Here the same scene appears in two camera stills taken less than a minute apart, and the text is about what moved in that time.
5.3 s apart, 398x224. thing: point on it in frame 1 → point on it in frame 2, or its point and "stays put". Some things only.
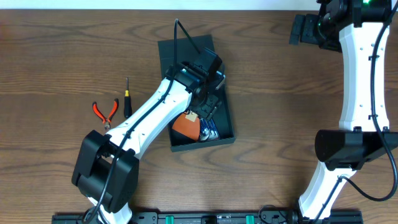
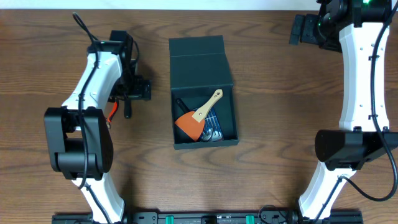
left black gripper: x=208 y=109 → x=143 y=89
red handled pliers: x=104 y=120 stays put
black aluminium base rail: x=221 y=217 stays put
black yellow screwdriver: x=127 y=106 stays put
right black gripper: x=308 y=21 stays put
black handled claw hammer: x=203 y=138 → x=183 y=107
